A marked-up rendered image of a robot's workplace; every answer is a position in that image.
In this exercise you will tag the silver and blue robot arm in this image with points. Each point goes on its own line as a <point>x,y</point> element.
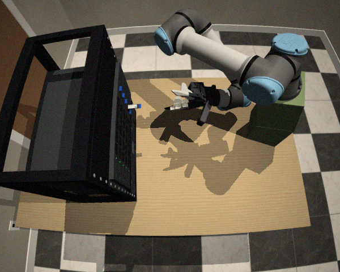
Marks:
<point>253,79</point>

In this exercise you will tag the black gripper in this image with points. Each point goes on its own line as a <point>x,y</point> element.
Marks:
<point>197,95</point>

